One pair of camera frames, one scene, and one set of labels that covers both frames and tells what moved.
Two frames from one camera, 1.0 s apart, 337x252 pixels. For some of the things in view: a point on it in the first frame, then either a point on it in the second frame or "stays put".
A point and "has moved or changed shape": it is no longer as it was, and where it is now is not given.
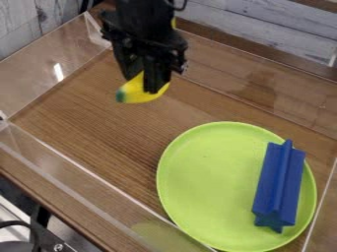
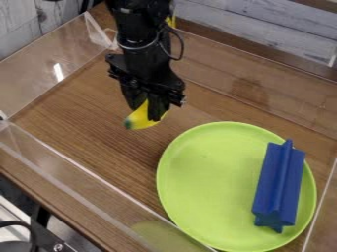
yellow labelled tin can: (175, 23) stays put
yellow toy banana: (132, 93) has moved or changed shape
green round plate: (209, 181) stays put
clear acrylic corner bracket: (96, 31) stays put
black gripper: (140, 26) -> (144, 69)
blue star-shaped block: (280, 186) stays put
